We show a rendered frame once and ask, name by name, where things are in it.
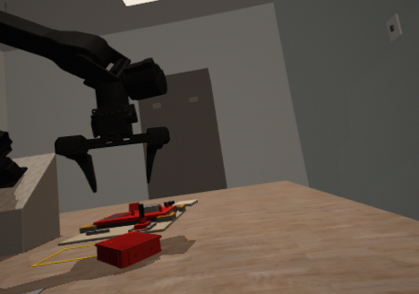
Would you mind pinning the grey flat bar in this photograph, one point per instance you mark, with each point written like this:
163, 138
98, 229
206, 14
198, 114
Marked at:
38, 291

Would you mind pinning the small black toy tyre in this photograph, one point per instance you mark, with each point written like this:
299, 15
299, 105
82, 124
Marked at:
170, 202

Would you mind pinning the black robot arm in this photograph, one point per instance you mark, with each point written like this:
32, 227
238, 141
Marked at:
86, 56

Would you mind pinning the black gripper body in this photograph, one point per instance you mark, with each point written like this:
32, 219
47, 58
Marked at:
77, 143

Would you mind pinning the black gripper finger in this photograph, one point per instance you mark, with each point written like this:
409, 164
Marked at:
151, 152
86, 163

